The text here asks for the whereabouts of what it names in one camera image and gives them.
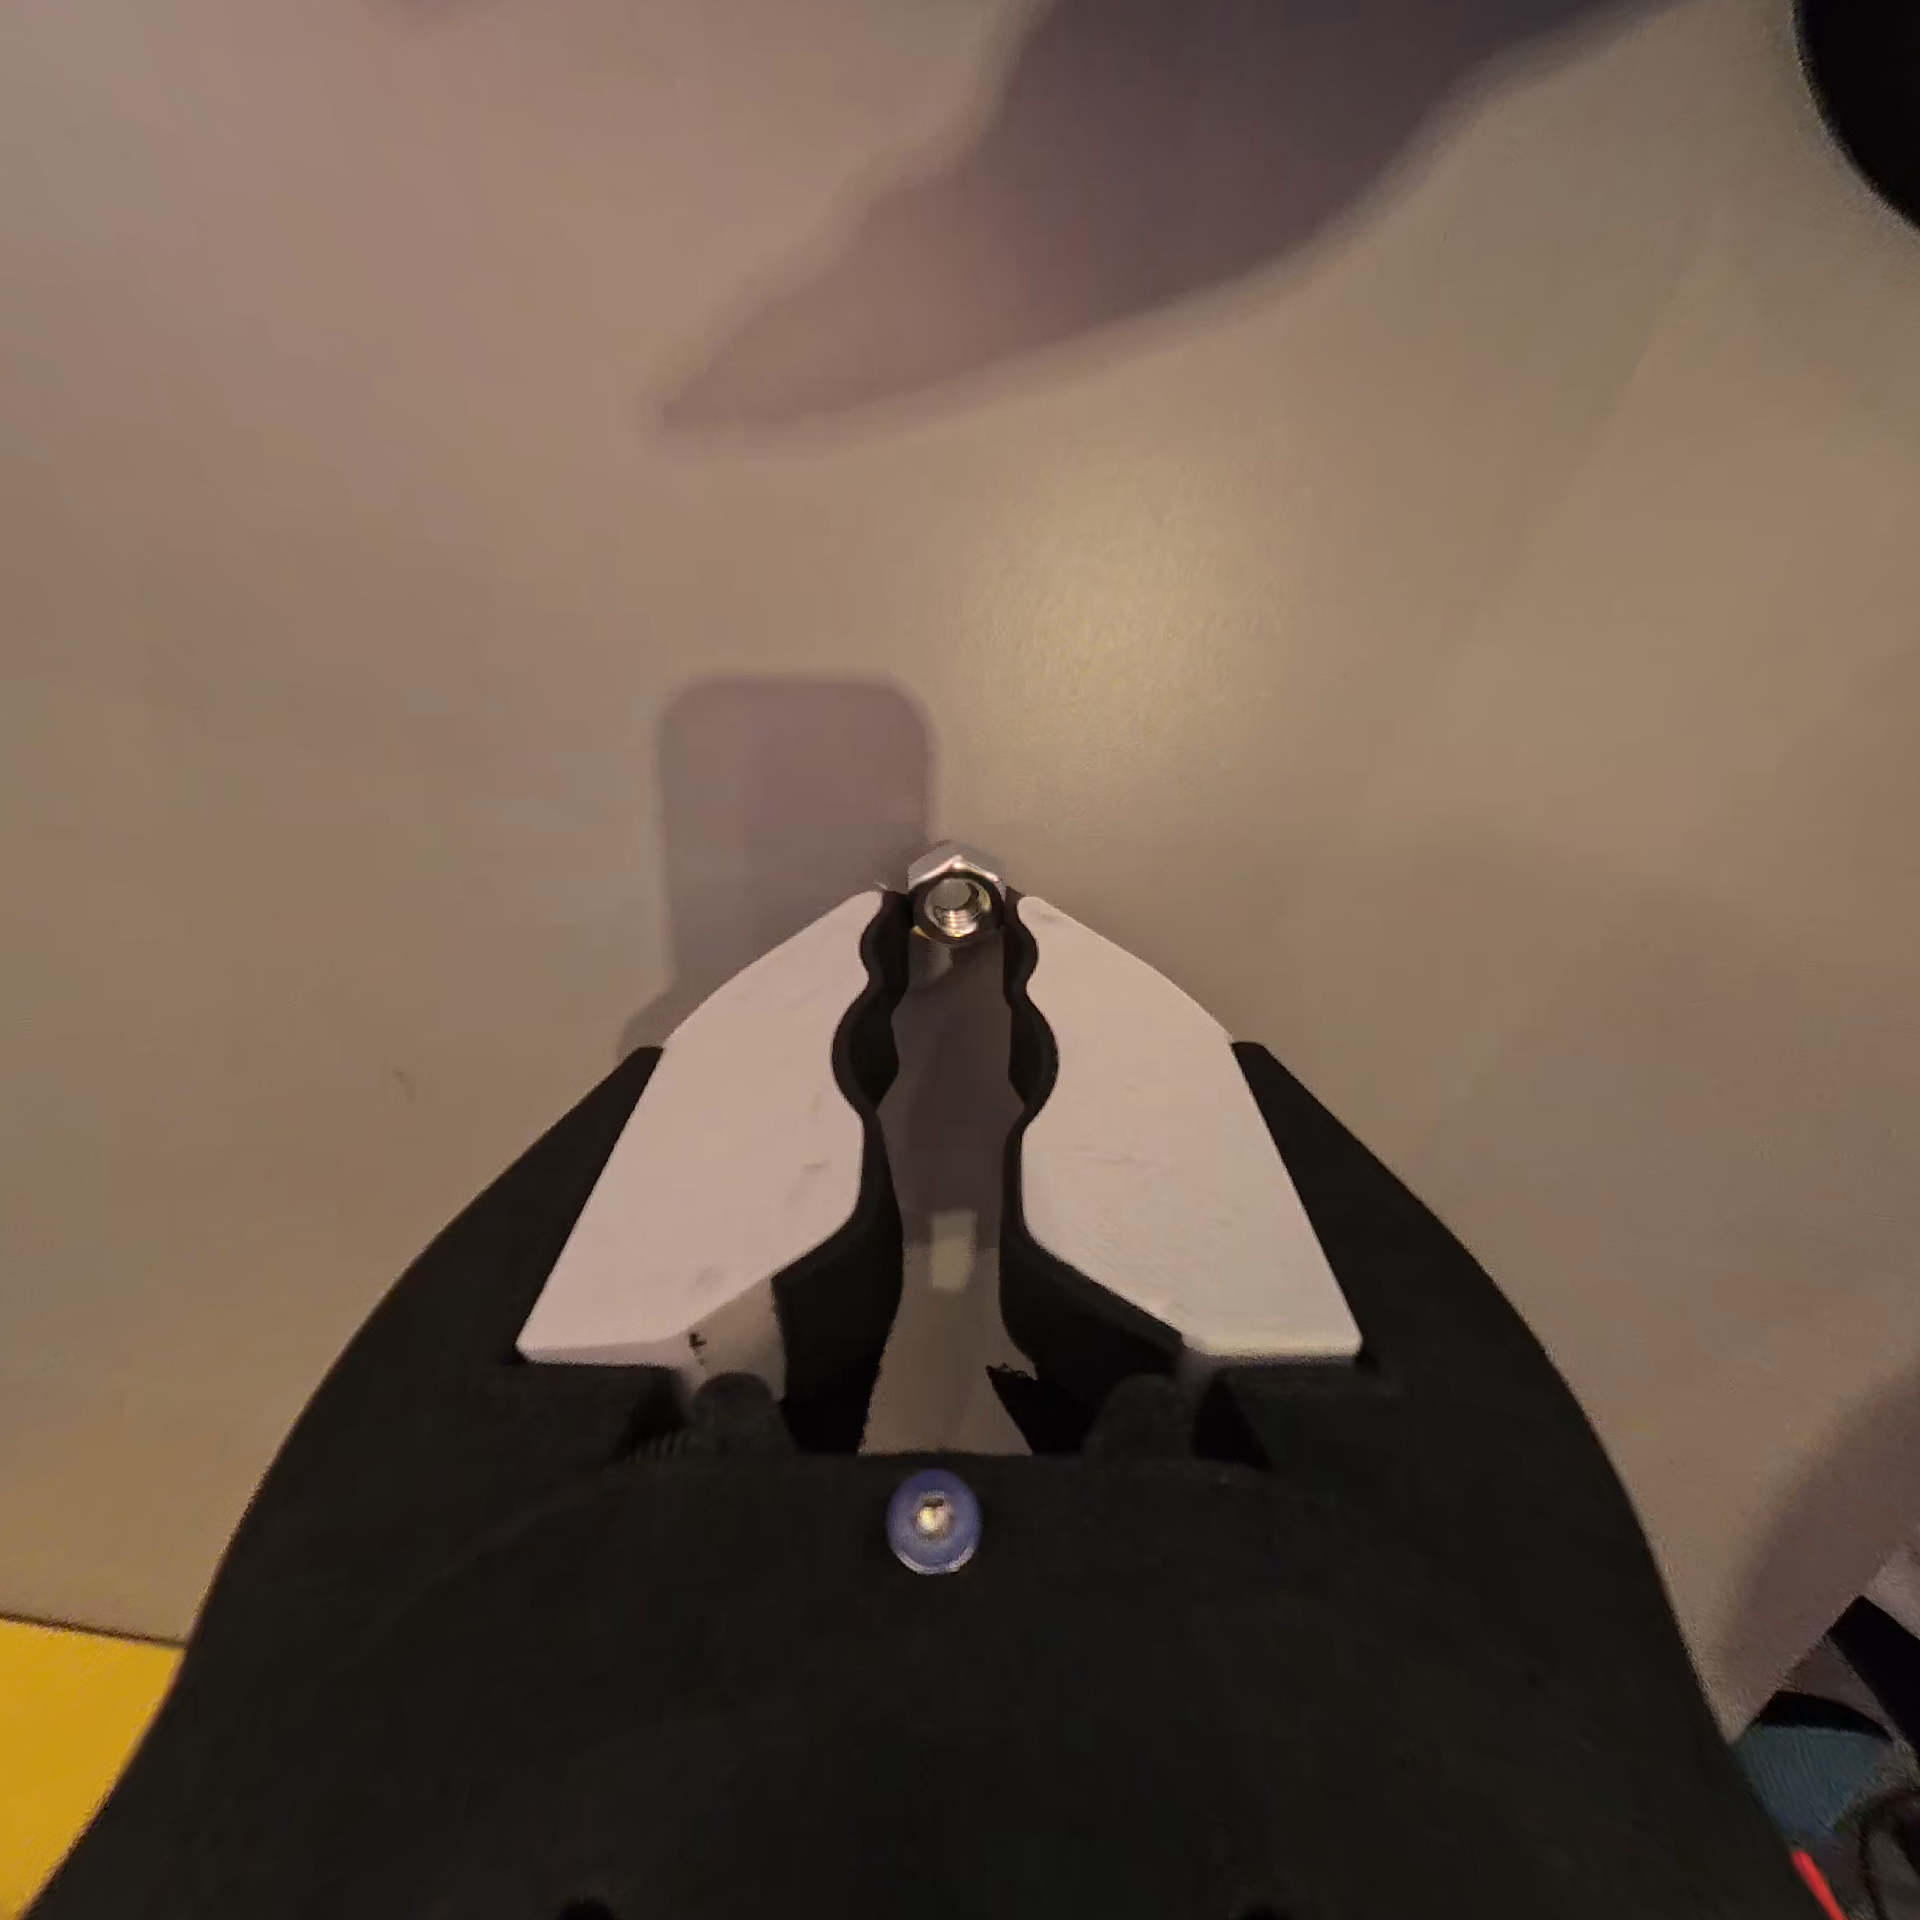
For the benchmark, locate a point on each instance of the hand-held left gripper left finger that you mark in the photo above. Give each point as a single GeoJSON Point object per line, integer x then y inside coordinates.
{"type": "Point", "coordinates": [705, 1202]}

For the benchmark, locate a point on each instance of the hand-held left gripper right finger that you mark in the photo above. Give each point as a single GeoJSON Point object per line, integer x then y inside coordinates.
{"type": "Point", "coordinates": [1185, 1202]}

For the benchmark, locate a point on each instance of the steel hex nut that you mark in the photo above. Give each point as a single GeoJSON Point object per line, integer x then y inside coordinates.
{"type": "Point", "coordinates": [937, 868]}

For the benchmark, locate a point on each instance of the yellow parts bin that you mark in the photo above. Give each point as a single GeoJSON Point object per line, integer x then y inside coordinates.
{"type": "Point", "coordinates": [75, 1725]}

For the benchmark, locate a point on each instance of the teal fabric item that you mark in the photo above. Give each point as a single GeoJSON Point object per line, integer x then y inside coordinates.
{"type": "Point", "coordinates": [1800, 1771]}

